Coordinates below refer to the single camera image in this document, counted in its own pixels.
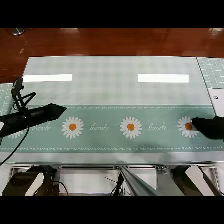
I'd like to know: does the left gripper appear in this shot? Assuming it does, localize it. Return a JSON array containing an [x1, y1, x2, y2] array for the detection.
[[25, 103, 55, 128]]

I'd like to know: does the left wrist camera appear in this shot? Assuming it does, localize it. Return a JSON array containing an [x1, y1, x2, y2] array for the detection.
[[10, 77, 37, 112]]

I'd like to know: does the black cable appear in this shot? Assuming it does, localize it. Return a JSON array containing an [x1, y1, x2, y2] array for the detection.
[[104, 171, 126, 197], [0, 125, 31, 167]]

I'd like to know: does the silver frame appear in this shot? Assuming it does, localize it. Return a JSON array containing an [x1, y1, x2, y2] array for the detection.
[[0, 161, 224, 197]]

